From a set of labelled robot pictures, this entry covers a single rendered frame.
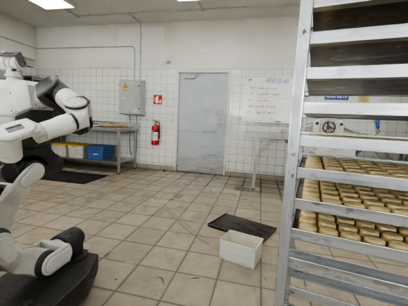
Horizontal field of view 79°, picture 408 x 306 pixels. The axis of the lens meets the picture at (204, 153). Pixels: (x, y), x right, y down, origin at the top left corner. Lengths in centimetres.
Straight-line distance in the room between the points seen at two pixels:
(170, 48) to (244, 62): 153
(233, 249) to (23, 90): 167
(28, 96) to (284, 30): 448
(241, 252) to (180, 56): 412
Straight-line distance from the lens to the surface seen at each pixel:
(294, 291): 88
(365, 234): 90
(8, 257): 145
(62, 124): 100
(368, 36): 77
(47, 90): 129
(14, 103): 135
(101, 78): 602
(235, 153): 494
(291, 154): 71
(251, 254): 204
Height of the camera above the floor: 109
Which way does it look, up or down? 7 degrees down
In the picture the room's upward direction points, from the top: 3 degrees clockwise
